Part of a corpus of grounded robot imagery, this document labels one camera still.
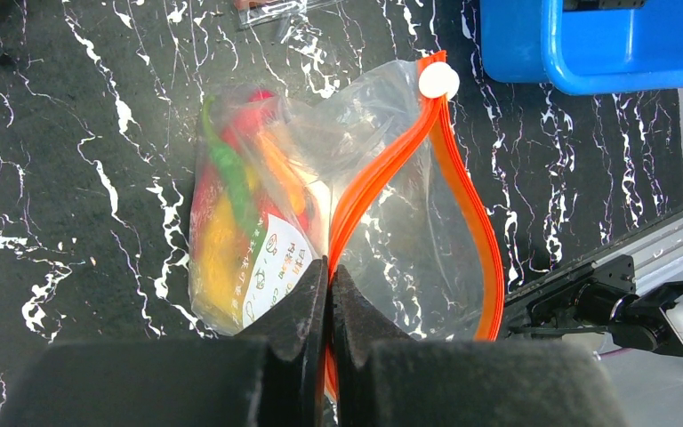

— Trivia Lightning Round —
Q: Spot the blue plastic bin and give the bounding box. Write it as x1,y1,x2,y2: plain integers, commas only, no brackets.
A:
479,1,683,95

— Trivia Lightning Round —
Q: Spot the red chili pepper toy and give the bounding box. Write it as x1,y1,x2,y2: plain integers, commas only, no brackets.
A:
221,89,277,152

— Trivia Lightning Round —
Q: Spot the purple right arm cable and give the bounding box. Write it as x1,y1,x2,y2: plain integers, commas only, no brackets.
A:
593,346,634,362

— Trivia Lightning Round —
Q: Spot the yellow banana toy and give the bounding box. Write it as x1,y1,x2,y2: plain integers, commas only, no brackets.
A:
195,196,246,321

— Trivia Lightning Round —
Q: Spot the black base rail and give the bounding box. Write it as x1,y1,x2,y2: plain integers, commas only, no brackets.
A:
499,209,683,339

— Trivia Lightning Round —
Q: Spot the marker pen pack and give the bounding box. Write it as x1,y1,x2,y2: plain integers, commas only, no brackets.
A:
233,0,339,28

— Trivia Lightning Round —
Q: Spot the green vegetable toy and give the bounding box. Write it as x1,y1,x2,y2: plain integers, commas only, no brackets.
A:
200,95,260,236

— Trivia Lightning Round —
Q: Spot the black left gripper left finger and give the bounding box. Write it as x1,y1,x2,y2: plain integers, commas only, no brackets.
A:
0,258,328,426

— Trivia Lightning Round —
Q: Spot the clear zip top bag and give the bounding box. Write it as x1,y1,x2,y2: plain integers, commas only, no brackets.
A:
188,50,506,402

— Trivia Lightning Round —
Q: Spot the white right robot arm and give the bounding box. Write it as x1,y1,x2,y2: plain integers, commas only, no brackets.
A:
511,255,683,358

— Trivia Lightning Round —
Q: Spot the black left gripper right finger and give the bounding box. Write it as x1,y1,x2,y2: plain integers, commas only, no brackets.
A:
332,268,626,426

